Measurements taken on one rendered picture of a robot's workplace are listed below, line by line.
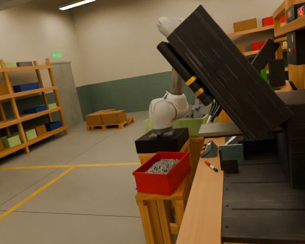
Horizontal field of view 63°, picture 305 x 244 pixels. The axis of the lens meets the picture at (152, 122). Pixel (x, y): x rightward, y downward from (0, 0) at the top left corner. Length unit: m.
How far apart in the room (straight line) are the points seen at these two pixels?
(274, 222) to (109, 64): 8.85
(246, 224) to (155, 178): 0.56
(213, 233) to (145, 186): 0.59
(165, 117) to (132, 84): 7.35
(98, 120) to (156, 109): 5.45
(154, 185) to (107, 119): 5.74
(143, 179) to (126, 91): 7.99
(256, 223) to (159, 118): 1.11
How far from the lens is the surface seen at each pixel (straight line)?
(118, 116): 6.82
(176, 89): 1.96
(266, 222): 0.96
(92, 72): 9.86
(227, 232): 0.91
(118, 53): 9.29
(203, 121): 2.20
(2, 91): 6.52
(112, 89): 9.51
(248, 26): 7.86
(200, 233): 0.91
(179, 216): 1.41
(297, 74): 1.96
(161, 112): 1.82
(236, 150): 1.24
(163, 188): 1.34
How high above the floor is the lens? 1.45
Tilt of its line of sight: 12 degrees down
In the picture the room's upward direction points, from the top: 10 degrees counter-clockwise
